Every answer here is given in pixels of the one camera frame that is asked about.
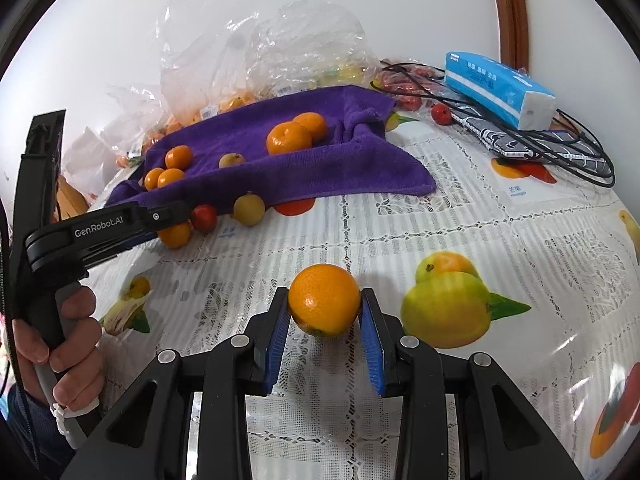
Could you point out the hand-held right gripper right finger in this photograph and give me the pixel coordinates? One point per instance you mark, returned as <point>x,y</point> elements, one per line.
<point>372,345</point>

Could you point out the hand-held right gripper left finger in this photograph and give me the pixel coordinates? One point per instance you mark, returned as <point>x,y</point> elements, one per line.
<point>275,340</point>

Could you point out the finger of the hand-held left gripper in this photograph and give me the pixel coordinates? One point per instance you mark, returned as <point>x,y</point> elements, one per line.
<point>170,216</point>
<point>130,245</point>

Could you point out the small orange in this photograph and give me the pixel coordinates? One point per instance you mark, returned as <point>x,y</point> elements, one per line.
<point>152,179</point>
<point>172,178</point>
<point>178,156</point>
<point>175,234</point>

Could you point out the large orange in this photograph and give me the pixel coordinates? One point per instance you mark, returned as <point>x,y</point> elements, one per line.
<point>312,124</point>
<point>287,138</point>
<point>324,300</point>

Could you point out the person's left forearm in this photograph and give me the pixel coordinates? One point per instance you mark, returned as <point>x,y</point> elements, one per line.
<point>30,435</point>

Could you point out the bag of red fruits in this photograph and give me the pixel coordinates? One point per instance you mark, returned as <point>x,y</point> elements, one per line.
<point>405,87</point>

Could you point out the person's left hand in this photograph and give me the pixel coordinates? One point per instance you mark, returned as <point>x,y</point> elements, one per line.
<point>75,360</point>

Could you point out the small red fruit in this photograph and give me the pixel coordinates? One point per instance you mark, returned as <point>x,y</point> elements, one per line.
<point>204,217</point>
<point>441,112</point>

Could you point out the wooden furniture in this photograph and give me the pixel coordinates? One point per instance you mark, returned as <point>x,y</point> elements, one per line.
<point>70,200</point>

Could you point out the small yellow fruit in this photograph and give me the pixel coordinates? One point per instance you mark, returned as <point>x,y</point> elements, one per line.
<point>248,208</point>
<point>231,160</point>

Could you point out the purple towel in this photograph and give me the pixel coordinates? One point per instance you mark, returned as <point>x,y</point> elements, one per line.
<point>300,175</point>

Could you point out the clear plastic bag of oranges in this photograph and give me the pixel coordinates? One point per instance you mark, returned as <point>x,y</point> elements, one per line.
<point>200,60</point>

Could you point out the grey patterned cloth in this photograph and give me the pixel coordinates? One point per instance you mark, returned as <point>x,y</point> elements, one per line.
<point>505,142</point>

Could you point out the blue tissue pack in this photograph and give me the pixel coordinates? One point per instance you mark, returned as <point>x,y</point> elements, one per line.
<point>480,82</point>

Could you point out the wooden door frame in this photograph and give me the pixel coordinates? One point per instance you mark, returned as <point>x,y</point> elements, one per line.
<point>510,10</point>

